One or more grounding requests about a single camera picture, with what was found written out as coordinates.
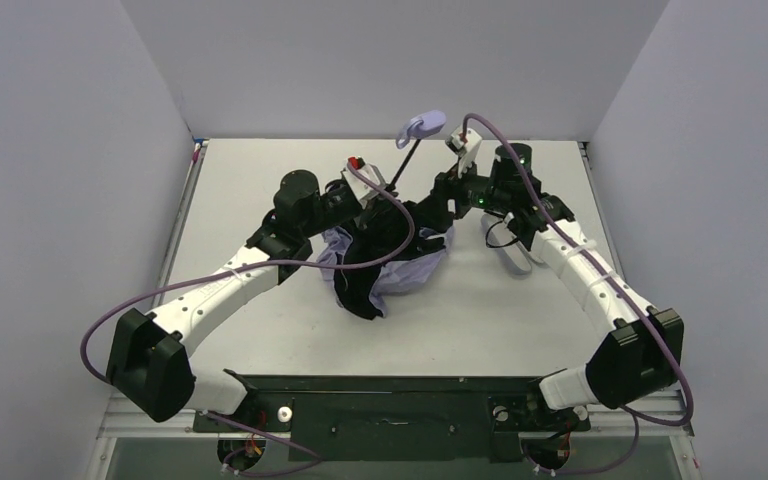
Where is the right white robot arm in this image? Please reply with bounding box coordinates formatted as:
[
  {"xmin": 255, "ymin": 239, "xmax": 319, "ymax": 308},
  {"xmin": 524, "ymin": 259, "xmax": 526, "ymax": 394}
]
[{"xmin": 429, "ymin": 143, "xmax": 687, "ymax": 410}]

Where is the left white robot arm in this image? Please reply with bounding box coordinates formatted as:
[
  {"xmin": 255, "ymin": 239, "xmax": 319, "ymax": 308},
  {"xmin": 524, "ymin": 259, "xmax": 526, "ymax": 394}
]
[{"xmin": 106, "ymin": 163, "xmax": 386, "ymax": 422}]

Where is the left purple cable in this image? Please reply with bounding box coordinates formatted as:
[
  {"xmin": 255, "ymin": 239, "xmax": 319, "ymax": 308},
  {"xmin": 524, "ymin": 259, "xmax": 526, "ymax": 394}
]
[{"xmin": 79, "ymin": 162, "xmax": 417, "ymax": 478}]

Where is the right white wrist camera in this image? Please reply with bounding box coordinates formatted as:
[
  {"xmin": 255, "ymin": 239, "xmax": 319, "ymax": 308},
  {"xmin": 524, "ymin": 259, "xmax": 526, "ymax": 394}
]
[{"xmin": 445, "ymin": 128, "xmax": 483, "ymax": 178}]

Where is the aluminium frame rail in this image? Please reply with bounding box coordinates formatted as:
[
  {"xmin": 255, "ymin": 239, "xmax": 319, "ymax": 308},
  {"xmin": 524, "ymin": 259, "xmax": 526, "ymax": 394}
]
[{"xmin": 97, "ymin": 390, "xmax": 685, "ymax": 439}]

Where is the purple umbrella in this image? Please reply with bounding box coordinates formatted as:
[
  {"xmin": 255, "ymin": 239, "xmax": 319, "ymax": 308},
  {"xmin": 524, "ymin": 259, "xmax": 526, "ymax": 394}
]
[{"xmin": 316, "ymin": 109, "xmax": 457, "ymax": 322}]

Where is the purple zippered umbrella case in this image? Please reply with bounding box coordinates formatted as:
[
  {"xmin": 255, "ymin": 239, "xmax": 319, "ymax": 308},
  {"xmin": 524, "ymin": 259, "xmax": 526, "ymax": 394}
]
[{"xmin": 480, "ymin": 213, "xmax": 536, "ymax": 277}]

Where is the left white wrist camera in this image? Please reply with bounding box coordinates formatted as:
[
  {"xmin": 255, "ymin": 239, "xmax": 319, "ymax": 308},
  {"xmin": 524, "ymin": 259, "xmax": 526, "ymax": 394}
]
[{"xmin": 341, "ymin": 156, "xmax": 387, "ymax": 209}]

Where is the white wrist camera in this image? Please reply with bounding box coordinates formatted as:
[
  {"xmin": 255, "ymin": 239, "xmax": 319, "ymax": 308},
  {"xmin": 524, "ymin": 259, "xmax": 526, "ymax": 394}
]
[
  {"xmin": 341, "ymin": 156, "xmax": 387, "ymax": 209},
  {"xmin": 445, "ymin": 128, "xmax": 483, "ymax": 178}
]

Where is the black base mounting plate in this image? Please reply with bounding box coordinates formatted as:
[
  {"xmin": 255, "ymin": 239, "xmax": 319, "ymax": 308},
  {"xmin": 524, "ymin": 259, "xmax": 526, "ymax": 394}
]
[{"xmin": 193, "ymin": 375, "xmax": 591, "ymax": 463}]

